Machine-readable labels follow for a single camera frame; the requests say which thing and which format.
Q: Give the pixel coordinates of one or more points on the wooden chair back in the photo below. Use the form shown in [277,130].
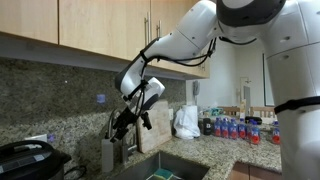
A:
[230,110]
[263,111]

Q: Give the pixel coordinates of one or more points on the white soap dispenser bottle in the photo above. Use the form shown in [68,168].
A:
[107,155]

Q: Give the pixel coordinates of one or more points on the wooden cutting board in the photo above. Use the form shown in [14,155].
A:
[155,128]

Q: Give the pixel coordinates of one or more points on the white plastic bag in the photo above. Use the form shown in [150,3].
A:
[186,123]

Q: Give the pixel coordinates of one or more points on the green sponge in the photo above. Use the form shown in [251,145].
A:
[163,173]

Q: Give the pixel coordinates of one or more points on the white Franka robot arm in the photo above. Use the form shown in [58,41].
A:
[300,66]

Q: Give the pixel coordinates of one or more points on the long wooden wall cabinet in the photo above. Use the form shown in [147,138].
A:
[100,26]

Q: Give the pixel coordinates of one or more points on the steel electric pressure cooker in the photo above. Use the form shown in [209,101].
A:
[30,161]

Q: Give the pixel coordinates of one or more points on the stainless steel sink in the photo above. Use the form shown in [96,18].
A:
[180,168]

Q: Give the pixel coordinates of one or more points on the white wall outlet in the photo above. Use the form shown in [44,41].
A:
[36,137]
[171,114]

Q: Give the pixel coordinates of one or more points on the red-label water bottle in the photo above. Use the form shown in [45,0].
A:
[242,130]
[255,134]
[276,133]
[225,129]
[233,130]
[217,128]

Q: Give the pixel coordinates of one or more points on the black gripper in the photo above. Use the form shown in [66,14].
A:
[128,116]

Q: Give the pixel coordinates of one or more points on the brushed steel gooseneck faucet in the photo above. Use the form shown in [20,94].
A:
[111,123]

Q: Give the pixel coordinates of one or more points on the black cylindrical canister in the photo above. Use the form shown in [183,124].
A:
[207,126]

